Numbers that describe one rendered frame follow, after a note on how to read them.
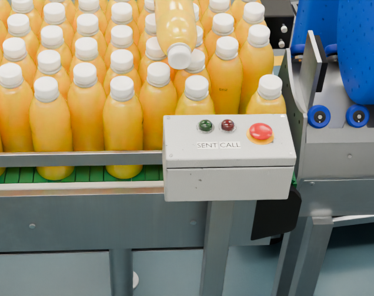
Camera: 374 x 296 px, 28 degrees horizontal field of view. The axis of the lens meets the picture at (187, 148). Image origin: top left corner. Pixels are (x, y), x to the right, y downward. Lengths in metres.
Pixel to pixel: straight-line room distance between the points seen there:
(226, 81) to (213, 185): 0.25
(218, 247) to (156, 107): 0.28
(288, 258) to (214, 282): 0.61
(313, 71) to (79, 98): 0.45
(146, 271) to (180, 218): 0.95
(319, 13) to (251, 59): 0.65
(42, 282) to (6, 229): 0.91
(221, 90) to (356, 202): 0.46
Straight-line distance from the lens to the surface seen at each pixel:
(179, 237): 1.44
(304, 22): 2.06
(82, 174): 1.36
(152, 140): 1.33
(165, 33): 1.26
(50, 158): 1.30
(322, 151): 1.46
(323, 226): 1.69
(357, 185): 1.55
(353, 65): 1.45
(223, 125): 1.15
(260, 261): 2.38
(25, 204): 1.36
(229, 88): 1.35
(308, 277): 1.84
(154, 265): 2.34
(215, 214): 1.26
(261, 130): 1.15
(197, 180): 1.15
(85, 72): 1.26
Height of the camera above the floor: 1.90
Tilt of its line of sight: 45 degrees down
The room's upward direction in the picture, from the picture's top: 3 degrees clockwise
